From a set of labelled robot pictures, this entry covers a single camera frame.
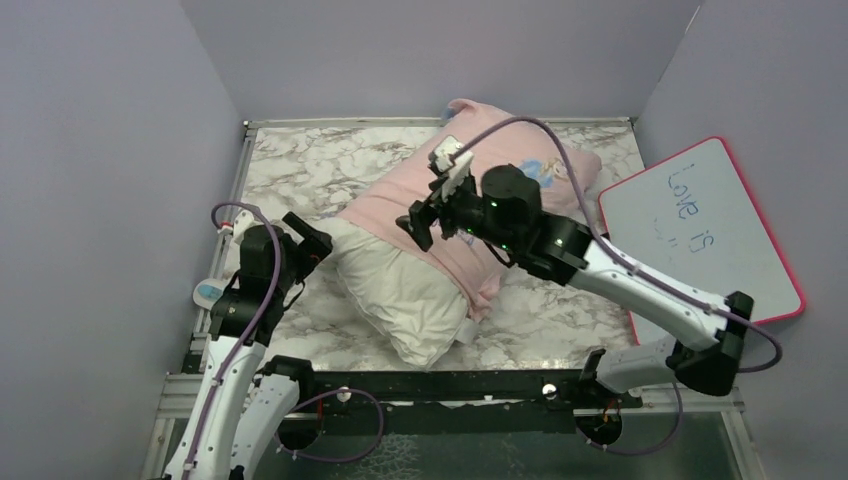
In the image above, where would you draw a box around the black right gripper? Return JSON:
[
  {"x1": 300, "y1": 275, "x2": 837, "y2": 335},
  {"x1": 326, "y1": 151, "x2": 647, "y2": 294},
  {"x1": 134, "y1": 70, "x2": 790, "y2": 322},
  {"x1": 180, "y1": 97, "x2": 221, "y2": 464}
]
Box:
[{"x1": 395, "y1": 171, "x2": 520, "y2": 257}]

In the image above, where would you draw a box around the white pillow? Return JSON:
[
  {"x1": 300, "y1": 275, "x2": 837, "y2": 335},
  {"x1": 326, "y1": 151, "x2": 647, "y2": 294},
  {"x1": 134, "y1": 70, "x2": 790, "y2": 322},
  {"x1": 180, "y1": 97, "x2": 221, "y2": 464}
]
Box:
[{"x1": 317, "y1": 217, "x2": 480, "y2": 369}]

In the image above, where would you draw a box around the Elsa print pink-lined pillowcase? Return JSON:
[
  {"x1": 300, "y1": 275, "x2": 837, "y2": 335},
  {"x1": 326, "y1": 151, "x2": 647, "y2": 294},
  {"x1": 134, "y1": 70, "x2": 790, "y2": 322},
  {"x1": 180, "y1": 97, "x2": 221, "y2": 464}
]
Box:
[{"x1": 338, "y1": 99, "x2": 578, "y2": 321}]

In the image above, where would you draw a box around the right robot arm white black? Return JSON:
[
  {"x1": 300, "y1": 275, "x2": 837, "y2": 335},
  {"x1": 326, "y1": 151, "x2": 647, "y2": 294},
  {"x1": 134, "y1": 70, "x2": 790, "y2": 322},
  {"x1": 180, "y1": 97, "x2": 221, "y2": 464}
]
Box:
[{"x1": 395, "y1": 165, "x2": 753, "y2": 407}]

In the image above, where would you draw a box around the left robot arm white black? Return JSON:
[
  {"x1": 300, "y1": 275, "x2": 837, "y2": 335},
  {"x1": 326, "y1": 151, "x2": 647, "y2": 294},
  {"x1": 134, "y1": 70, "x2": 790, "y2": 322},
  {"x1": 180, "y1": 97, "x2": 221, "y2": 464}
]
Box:
[{"x1": 163, "y1": 208, "x2": 333, "y2": 479}]

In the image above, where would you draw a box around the pink framed whiteboard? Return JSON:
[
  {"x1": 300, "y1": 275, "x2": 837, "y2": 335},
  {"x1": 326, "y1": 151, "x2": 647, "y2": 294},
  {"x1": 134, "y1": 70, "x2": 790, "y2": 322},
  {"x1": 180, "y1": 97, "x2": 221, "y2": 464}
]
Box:
[{"x1": 598, "y1": 137, "x2": 806, "y2": 324}]

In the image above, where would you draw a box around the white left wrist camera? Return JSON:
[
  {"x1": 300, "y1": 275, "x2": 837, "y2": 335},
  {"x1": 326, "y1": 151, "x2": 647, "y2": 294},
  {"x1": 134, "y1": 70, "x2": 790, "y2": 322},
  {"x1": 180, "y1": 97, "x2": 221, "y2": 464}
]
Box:
[{"x1": 231, "y1": 209, "x2": 265, "y2": 245}]

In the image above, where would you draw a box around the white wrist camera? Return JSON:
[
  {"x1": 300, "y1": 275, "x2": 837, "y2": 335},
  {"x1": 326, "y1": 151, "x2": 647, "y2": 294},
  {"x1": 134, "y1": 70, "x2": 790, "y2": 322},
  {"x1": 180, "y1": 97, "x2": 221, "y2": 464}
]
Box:
[
  {"x1": 428, "y1": 135, "x2": 474, "y2": 201},
  {"x1": 231, "y1": 209, "x2": 265, "y2": 245}
]

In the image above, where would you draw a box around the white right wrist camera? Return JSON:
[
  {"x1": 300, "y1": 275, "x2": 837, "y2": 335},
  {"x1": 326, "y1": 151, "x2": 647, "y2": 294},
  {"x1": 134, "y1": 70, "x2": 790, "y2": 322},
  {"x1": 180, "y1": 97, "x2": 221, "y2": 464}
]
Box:
[{"x1": 428, "y1": 135, "x2": 474, "y2": 201}]

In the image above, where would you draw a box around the aluminium table frame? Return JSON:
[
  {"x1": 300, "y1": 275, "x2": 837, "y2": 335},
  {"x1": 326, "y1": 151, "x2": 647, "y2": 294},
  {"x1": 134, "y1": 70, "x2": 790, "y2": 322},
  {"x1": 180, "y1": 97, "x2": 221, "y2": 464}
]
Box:
[{"x1": 139, "y1": 116, "x2": 746, "y2": 480}]

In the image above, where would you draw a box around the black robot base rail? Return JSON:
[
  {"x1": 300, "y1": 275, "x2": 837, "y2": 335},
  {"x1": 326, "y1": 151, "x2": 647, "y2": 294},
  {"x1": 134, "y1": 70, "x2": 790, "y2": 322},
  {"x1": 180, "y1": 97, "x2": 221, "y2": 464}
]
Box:
[{"x1": 277, "y1": 369, "x2": 642, "y2": 448}]

